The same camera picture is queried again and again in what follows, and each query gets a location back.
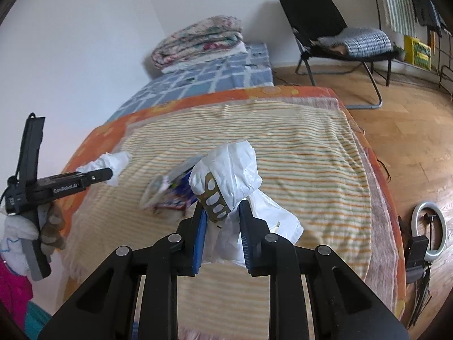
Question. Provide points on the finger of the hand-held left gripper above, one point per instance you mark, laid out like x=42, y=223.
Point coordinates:
x=99, y=175

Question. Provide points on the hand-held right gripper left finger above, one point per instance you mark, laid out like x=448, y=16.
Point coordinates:
x=200, y=235

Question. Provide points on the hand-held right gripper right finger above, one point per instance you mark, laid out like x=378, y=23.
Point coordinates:
x=245, y=235

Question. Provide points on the white tissue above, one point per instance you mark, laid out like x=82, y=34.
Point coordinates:
x=109, y=163

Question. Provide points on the brown patterned cardboard piece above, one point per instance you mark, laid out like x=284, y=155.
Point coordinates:
x=214, y=198

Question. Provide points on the blue snack wrapper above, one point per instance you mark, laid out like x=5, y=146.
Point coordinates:
x=173, y=191

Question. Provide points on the white plastic bag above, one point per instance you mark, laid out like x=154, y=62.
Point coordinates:
x=233, y=170

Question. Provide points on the person's left hand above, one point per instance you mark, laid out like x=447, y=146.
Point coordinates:
x=53, y=230

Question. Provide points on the orange flowered blanket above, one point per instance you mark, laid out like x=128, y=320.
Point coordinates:
x=92, y=141

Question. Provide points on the pink cloth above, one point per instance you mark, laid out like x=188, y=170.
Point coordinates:
x=14, y=290

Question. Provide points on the teal cloth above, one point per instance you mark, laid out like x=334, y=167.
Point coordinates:
x=37, y=320

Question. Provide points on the blue checked bed sheet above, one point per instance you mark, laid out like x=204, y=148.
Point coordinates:
x=212, y=78

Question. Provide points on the folded floral quilt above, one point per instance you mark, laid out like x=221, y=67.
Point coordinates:
x=198, y=40

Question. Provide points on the black phone holder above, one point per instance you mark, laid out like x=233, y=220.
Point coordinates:
x=417, y=255

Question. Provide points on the white pillow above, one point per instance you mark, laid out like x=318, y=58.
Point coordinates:
x=226, y=55

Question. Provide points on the black tripod legs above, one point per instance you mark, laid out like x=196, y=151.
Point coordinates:
x=421, y=297

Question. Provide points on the checked cushion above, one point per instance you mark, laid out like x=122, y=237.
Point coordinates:
x=364, y=42

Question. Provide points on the black folding chair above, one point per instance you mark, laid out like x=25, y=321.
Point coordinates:
x=311, y=14

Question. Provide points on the yellow box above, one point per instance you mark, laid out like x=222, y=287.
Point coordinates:
x=417, y=51

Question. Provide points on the black drying rack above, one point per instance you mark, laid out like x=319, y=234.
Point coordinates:
x=377, y=3

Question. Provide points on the green striped towel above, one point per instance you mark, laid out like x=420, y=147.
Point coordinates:
x=398, y=3

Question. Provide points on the dark cloth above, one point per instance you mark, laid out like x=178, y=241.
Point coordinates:
x=426, y=7

